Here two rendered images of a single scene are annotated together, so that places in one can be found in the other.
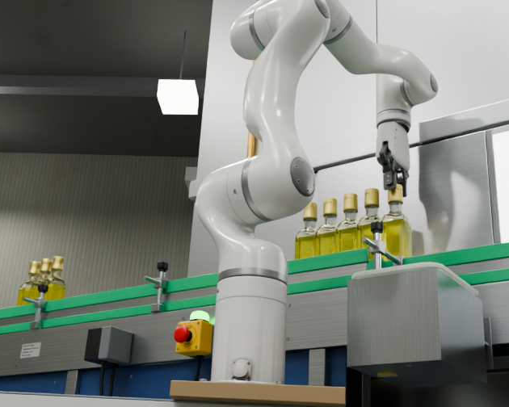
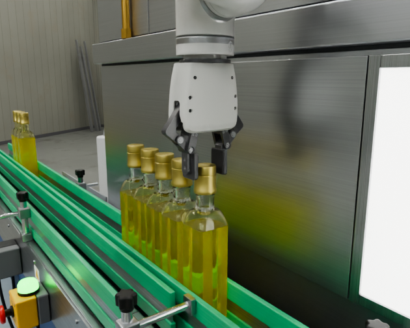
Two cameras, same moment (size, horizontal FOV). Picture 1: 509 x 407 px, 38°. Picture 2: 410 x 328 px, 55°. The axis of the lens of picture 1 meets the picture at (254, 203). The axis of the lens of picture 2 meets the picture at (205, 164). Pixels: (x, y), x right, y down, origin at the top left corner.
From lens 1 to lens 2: 1.43 m
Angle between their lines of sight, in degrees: 39
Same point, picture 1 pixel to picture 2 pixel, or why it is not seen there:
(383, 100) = (177, 14)
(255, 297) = not seen: outside the picture
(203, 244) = (109, 114)
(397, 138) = (198, 94)
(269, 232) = (146, 122)
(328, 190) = not seen: hidden behind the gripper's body
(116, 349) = (2, 269)
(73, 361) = not seen: hidden behind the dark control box
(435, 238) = (278, 218)
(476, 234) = (328, 241)
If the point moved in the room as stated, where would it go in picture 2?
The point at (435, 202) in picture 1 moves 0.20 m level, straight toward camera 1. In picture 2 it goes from (282, 163) to (220, 194)
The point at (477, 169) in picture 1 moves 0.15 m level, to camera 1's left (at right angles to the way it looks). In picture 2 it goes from (345, 131) to (237, 127)
